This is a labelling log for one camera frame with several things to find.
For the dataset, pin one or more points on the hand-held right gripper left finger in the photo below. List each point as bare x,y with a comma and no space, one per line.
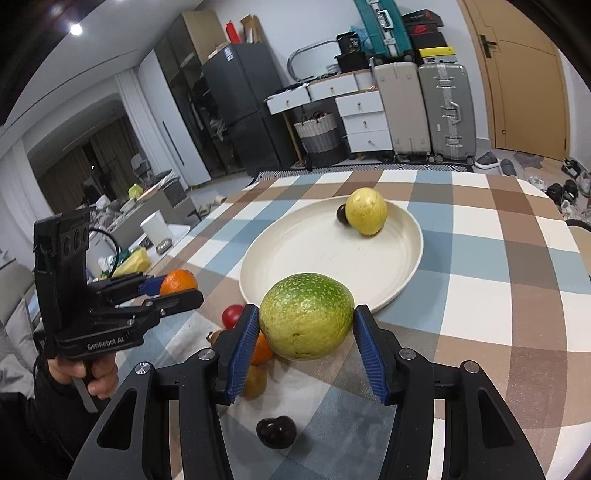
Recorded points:
242,350

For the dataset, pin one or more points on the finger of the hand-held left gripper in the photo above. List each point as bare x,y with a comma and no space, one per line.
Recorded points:
184,299
150,286

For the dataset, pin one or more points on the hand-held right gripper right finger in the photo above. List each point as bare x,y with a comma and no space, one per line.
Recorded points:
369,355

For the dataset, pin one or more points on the orange tangerine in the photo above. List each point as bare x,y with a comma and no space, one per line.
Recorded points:
263,350
179,282

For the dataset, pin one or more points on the brown longan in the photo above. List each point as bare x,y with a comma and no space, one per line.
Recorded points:
256,383
214,338

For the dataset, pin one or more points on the red tomato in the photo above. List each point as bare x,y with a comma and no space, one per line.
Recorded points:
232,315

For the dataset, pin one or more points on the green speckled passion fruit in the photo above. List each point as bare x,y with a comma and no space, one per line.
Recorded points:
304,316

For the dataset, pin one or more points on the dark purple plum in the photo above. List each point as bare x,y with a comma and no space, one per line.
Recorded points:
342,215
275,431

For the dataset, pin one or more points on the cream round plate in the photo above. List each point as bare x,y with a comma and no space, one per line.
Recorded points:
304,249

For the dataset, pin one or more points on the person's left forearm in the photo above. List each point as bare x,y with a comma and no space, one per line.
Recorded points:
46,424

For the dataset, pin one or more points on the person's left hand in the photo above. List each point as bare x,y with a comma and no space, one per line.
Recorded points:
99,374

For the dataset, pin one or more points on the yellow cloth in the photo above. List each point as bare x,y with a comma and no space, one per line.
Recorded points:
134,263

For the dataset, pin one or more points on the white cylinder bin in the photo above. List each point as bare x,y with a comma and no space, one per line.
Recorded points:
156,228

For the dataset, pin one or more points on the beige slipper pair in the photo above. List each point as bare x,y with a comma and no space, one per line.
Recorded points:
216,201

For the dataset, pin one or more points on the grey office chair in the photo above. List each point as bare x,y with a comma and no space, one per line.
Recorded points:
141,168

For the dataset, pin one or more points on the checked tablecloth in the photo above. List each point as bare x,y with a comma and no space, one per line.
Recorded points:
485,277

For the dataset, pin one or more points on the yellow passion fruit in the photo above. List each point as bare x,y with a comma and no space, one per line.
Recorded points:
366,212

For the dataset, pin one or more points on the white wardrobe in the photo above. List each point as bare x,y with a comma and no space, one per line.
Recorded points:
159,124

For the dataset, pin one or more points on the striped rug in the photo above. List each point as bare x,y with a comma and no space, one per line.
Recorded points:
323,172

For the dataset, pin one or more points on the dark glass-door wardrobe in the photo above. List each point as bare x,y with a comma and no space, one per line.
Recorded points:
182,92

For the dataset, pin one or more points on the dark grey fridge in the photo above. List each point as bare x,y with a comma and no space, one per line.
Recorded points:
240,101

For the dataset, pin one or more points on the woven laundry basket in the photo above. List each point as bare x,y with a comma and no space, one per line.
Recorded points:
318,134

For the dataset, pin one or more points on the grey slipper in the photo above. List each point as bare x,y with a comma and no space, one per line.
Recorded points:
508,167
487,160

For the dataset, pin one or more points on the white drawer unit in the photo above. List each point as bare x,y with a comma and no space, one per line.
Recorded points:
364,124

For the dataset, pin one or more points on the beige suitcase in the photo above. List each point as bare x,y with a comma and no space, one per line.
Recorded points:
401,110

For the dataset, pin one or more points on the ceiling light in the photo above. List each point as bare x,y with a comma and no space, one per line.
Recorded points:
76,29

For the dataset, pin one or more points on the black sandal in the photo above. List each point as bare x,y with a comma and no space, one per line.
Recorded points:
561,191

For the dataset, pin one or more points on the grey floor mat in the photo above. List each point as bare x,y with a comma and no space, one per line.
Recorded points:
531,161

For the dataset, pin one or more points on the silver suitcase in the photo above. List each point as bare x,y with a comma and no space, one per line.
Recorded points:
445,110

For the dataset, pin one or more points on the white desk with drawers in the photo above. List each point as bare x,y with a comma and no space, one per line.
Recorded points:
332,87

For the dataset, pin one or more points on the red bag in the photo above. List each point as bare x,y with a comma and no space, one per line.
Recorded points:
233,31

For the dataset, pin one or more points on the black and white sneaker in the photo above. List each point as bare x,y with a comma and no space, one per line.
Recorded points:
572,166

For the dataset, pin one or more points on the cardboard box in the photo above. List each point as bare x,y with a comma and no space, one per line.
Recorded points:
251,27

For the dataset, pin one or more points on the black storage box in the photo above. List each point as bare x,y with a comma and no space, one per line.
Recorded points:
353,63

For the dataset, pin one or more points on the wooden door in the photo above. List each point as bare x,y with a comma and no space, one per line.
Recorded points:
521,92

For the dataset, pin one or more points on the black bag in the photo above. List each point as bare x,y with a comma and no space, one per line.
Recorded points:
348,43

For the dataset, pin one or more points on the yellow and black shoe box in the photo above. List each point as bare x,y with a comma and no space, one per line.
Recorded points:
437,55

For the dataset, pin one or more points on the plain black shoe box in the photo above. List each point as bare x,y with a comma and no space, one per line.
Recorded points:
429,42

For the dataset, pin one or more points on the blue plastic bag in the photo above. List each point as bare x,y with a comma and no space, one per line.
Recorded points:
358,31

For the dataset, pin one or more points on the teal suitcase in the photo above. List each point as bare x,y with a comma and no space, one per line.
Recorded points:
371,27

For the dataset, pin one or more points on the black shoe box red logo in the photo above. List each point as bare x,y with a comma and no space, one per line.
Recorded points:
427,31

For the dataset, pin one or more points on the curved metal tube frame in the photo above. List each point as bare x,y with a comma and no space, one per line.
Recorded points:
295,53

